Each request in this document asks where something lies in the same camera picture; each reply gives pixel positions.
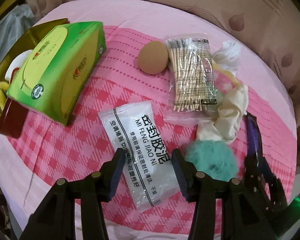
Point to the yellow black plush toy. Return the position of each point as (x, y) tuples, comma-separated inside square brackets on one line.
[(4, 86)]

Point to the toothpick packet clear plastic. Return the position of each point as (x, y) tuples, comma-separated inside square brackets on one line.
[(192, 96)]

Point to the cream fabric scrunchie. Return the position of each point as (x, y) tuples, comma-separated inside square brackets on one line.
[(230, 114)]

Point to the teal fluffy scrunchie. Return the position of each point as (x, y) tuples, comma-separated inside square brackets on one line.
[(214, 158)]

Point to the grey leaf print cover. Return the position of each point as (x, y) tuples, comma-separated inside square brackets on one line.
[(13, 25)]

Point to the gold metal tin tray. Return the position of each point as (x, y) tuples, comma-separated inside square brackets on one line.
[(12, 113)]

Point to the white sock red trim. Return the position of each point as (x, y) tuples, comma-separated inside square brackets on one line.
[(17, 63)]

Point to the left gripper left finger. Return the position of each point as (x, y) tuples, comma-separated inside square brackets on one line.
[(116, 167)]

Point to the tan makeup sponge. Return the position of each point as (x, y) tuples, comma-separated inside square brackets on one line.
[(153, 58)]

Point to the green tissue pack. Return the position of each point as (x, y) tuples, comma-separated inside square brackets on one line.
[(53, 75)]

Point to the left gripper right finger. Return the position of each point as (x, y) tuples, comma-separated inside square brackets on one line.
[(185, 173)]

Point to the white sealing clay packet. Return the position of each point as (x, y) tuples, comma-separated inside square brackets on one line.
[(148, 169)]

